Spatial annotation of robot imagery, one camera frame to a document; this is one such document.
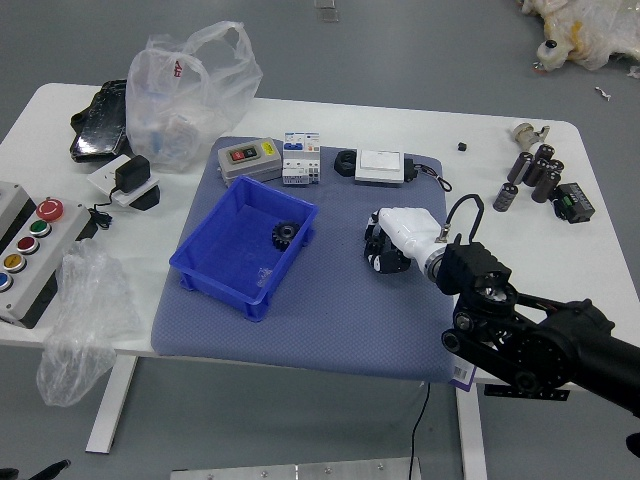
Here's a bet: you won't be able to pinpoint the black part with red wires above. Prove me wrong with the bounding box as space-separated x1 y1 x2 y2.
402 157 454 192

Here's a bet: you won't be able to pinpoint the black round ring part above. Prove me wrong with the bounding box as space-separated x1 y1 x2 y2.
333 149 359 177

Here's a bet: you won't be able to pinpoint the black base under socket plate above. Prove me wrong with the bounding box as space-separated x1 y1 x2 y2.
132 184 164 212

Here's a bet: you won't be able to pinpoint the black power adapter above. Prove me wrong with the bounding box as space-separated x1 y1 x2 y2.
114 154 152 194

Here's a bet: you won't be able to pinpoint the white plastic bag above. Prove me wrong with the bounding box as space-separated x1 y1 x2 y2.
124 20 265 175

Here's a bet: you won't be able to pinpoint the silver metal plate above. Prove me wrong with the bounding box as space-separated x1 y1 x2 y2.
169 457 422 480

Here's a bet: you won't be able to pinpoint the white metal lamp socket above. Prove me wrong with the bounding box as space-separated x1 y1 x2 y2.
510 122 551 150

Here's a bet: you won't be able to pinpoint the black adapter cord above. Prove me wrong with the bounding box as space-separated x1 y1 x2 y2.
87 187 119 231

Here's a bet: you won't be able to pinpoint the blue plastic box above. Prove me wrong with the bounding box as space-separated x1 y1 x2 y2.
168 174 320 322

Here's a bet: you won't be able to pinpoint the plush toy in plastic wrap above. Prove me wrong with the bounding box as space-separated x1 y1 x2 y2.
517 0 640 74

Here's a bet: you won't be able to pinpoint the grey control box coloured buttons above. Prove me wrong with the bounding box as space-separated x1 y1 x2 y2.
0 180 94 330

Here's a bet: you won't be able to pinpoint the black hanging cable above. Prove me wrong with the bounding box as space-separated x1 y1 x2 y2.
408 382 432 480

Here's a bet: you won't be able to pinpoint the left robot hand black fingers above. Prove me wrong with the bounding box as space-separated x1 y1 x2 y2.
0 458 72 480

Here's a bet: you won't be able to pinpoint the white wall switch panel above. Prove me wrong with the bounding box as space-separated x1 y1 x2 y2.
353 148 407 186

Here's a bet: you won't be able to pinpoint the black module green terminal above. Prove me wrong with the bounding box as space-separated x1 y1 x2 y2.
552 183 597 225

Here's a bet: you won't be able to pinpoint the clear plastic bag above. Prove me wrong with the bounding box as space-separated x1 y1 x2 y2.
35 238 144 407

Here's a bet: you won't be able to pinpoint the small clear plastic packets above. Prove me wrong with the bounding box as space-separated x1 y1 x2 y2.
313 0 341 22

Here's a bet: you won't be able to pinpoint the white socket plate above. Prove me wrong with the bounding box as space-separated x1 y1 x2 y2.
87 154 161 207

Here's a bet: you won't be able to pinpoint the black plastic tray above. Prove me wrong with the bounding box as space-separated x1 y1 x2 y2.
69 78 134 162

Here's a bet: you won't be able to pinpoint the big black gear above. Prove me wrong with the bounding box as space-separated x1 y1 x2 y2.
270 220 302 255

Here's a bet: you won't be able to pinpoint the white table leg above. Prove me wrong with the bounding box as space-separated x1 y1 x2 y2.
453 382 489 480
85 355 141 455

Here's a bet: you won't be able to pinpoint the white circuit breaker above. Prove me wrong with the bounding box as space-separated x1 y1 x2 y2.
282 132 323 188

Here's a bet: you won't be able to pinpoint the black table control panel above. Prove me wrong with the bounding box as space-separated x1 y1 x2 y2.
483 383 571 401

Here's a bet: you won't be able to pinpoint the blue-grey mat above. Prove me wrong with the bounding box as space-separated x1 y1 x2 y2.
150 135 476 384

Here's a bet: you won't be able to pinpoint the grey push-button switch box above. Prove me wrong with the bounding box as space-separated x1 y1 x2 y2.
217 139 284 184

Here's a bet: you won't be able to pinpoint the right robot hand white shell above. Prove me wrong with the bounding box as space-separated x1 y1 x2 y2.
363 206 447 275

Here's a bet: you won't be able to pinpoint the purple label tag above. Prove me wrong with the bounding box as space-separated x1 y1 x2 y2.
452 359 476 389

